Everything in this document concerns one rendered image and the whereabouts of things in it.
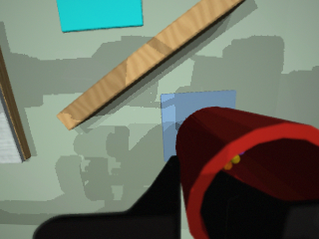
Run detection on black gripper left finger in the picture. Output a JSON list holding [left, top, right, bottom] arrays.
[[32, 155, 181, 239]]

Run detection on yellow marble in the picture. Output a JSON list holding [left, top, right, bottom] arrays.
[[230, 155, 240, 164]]

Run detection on red cup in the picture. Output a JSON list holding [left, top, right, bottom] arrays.
[[175, 107, 319, 239]]

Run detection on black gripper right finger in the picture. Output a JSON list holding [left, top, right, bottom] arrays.
[[199, 170, 319, 239]]

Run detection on orange marble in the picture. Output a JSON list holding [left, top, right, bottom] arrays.
[[223, 162, 232, 170]]

